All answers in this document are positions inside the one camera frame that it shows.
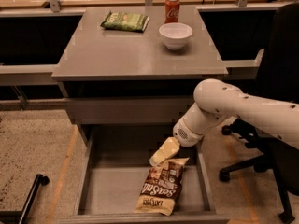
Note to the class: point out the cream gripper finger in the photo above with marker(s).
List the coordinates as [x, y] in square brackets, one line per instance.
[167, 150]

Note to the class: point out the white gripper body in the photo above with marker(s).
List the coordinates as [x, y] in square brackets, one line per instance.
[186, 135]

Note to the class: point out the brown chip bag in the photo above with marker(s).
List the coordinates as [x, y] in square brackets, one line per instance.
[162, 187]

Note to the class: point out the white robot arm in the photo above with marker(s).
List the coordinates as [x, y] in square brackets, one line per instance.
[215, 102]

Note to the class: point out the open grey middle drawer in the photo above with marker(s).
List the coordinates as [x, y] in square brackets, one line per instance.
[116, 165]

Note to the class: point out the grey drawer cabinet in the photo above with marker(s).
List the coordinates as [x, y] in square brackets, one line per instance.
[126, 82]

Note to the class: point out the green chip bag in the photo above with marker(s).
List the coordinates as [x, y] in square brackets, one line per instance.
[125, 21]

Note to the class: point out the white bowl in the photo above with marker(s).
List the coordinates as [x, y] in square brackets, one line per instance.
[175, 35]

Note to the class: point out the black office chair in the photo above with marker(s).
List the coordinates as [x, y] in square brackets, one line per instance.
[277, 78]

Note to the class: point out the red coca-cola can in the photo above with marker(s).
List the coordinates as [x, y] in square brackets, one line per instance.
[171, 11]

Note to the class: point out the black metal stand leg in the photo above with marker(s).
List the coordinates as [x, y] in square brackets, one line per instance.
[19, 217]

